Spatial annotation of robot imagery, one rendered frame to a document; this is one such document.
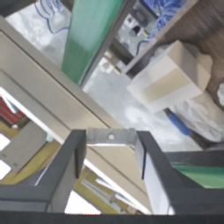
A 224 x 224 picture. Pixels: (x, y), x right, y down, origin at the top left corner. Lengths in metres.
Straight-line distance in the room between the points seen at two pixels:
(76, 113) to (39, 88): 0.06
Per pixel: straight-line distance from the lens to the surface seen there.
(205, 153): 0.27
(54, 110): 0.24
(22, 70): 0.27
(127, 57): 0.58
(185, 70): 0.36
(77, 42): 0.18
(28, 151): 6.48
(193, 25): 0.41
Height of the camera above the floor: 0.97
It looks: 26 degrees down
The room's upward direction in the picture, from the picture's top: 141 degrees counter-clockwise
